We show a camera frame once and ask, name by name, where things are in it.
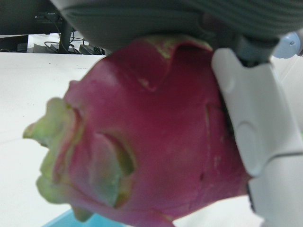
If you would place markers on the left white dexterous robot hand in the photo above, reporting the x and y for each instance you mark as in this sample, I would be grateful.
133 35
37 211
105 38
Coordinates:
255 118

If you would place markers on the red dragon fruit green scales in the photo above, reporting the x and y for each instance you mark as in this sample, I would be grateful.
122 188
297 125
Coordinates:
161 132

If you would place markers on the light blue round joint cap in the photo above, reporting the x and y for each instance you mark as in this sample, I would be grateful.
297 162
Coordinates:
287 45

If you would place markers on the light blue plastic bin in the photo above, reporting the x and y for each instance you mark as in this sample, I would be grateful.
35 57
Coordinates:
64 221

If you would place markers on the black computer monitor with stand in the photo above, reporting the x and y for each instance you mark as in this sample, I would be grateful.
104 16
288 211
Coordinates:
21 16

